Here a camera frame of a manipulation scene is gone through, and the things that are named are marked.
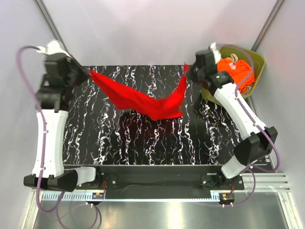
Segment beige garment in bin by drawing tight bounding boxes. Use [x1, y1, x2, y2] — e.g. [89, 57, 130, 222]
[227, 53, 239, 63]

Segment aluminium left corner post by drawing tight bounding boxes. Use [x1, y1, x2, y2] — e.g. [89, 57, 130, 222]
[33, 0, 72, 58]

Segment red t-shirt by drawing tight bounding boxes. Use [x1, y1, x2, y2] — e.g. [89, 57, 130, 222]
[89, 63, 189, 121]

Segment right small controller board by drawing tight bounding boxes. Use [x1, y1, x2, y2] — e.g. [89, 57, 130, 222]
[220, 193, 235, 201]

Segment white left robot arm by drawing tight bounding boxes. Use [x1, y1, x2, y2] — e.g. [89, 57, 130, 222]
[23, 40, 103, 192]

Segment orange t-shirt in bin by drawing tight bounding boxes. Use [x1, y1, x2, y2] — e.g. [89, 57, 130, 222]
[217, 58, 255, 94]

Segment small controller board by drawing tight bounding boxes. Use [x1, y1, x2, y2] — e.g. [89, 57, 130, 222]
[220, 193, 235, 201]
[92, 192, 105, 200]

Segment left small controller board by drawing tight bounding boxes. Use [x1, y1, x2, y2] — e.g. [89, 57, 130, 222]
[92, 192, 105, 200]

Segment olive green plastic bin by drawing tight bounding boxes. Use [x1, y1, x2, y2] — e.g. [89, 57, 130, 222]
[209, 43, 266, 99]

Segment aluminium front rail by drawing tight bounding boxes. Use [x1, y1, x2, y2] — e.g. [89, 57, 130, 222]
[30, 173, 291, 203]

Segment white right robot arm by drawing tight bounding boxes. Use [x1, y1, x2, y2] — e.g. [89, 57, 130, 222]
[186, 48, 278, 189]

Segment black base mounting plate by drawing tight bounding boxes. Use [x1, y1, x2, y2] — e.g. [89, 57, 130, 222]
[75, 166, 244, 200]

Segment aluminium right corner post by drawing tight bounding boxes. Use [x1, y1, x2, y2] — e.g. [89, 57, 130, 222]
[251, 0, 286, 52]

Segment aluminium corner post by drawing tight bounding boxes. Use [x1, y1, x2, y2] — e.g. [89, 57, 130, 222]
[251, 0, 286, 52]
[33, 0, 72, 58]

